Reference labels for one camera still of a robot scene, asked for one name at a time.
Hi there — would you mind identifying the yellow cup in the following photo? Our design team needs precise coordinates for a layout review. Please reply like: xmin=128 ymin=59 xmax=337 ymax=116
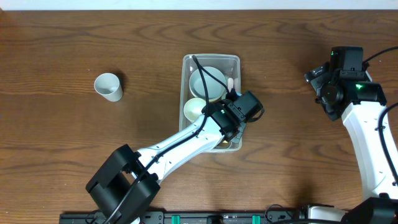
xmin=218 ymin=141 xmax=231 ymax=149

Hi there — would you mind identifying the yellow bowl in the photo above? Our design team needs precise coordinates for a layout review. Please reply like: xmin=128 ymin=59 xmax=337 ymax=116
xmin=190 ymin=91 xmax=226 ymax=103

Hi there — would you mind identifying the pale green cup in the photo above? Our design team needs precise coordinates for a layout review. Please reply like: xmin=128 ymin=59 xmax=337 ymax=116
xmin=183 ymin=98 xmax=206 ymax=123

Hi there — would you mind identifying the grey bowl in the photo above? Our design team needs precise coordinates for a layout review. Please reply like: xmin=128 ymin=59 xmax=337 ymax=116
xmin=189 ymin=67 xmax=226 ymax=93

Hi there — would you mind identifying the light blue plastic spoon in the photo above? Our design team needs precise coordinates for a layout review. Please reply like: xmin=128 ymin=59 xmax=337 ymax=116
xmin=227 ymin=78 xmax=234 ymax=91

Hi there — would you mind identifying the grey cup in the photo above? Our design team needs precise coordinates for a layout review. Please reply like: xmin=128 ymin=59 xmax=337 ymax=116
xmin=94 ymin=73 xmax=123 ymax=102

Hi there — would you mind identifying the white plastic fork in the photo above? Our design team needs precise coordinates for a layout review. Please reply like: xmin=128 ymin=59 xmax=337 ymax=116
xmin=234 ymin=78 xmax=240 ymax=93

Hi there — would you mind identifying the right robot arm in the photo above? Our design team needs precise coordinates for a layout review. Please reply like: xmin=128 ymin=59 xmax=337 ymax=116
xmin=299 ymin=46 xmax=397 ymax=223

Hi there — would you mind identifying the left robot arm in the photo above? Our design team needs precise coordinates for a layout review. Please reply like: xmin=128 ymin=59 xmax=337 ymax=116
xmin=86 ymin=91 xmax=264 ymax=223

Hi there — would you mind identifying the clear plastic container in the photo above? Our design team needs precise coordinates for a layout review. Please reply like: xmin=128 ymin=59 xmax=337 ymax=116
xmin=179 ymin=54 xmax=243 ymax=153

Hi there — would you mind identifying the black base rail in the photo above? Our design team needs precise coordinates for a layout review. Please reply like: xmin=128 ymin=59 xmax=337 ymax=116
xmin=58 ymin=207 xmax=308 ymax=224

